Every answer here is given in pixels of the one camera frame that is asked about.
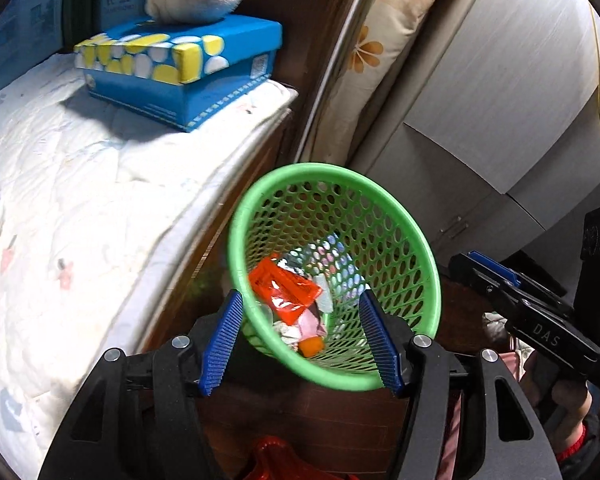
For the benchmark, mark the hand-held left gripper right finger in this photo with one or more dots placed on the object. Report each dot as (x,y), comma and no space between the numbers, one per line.
(380,345)

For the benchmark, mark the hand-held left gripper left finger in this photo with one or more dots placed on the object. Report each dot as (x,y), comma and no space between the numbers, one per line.
(220,345)

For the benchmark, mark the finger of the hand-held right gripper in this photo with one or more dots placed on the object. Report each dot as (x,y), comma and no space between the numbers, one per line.
(505,272)
(500,295)

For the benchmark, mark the pink snack packet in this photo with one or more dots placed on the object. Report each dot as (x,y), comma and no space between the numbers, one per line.
(314,325)

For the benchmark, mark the orange snack wrapper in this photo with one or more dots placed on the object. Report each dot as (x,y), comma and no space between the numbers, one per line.
(285,290)

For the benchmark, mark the green plastic mesh basket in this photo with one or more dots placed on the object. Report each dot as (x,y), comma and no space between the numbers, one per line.
(300,185)

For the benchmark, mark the person's right hand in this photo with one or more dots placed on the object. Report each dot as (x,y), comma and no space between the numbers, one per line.
(572,402)

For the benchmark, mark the red wristband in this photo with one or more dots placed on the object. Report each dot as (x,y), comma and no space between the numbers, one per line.
(577,444)

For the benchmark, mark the red plastic object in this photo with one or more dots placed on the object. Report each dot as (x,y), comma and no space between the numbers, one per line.
(285,460)

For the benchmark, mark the white cabinet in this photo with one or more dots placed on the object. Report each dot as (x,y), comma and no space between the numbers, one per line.
(505,85)

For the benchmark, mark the white quilted blanket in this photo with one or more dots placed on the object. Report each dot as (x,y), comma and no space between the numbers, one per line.
(80,200)

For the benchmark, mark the floral beige pillow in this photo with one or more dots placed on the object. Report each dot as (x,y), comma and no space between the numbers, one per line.
(380,50)

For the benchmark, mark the blue dotted tissue box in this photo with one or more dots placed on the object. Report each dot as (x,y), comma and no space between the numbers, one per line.
(180,85)

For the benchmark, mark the dark wooden panel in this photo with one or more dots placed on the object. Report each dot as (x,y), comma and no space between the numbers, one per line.
(300,20)

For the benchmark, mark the white cardboard box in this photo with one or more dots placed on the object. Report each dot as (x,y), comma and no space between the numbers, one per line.
(20,20)

